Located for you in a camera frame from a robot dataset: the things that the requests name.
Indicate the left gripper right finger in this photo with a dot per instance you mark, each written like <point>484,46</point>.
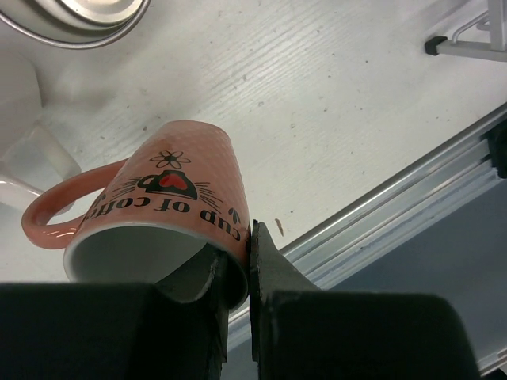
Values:
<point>302,332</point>

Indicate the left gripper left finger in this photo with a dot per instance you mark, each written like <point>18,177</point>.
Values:
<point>173,329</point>

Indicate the pink mug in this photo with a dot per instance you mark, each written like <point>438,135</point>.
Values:
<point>141,218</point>

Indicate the white ceramic mug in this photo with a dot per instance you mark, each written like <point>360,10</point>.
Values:
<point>21,109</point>

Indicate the beige brown cup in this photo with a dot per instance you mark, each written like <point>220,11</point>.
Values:
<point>73,25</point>

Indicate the metal dish rack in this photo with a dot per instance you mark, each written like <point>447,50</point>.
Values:
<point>483,37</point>

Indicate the aluminium mounting rail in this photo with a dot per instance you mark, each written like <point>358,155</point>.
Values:
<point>438,228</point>

